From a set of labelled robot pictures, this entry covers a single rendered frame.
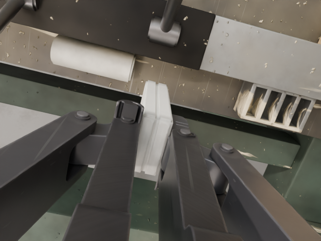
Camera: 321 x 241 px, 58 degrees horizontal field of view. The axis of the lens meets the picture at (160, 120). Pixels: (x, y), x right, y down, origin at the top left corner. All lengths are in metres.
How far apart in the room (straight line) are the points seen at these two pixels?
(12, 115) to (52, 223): 2.46
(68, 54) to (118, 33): 0.06
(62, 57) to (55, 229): 0.19
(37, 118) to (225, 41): 2.63
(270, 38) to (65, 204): 0.28
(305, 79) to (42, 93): 0.31
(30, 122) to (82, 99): 2.46
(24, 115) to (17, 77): 2.41
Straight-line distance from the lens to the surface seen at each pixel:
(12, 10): 0.26
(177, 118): 0.16
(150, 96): 0.16
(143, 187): 0.42
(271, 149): 0.44
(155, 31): 0.25
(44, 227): 0.37
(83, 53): 0.29
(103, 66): 0.29
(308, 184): 0.47
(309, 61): 0.31
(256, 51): 0.29
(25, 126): 2.85
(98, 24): 0.27
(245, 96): 0.32
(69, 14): 0.27
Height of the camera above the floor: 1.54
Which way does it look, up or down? 37 degrees down
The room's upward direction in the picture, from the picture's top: 90 degrees counter-clockwise
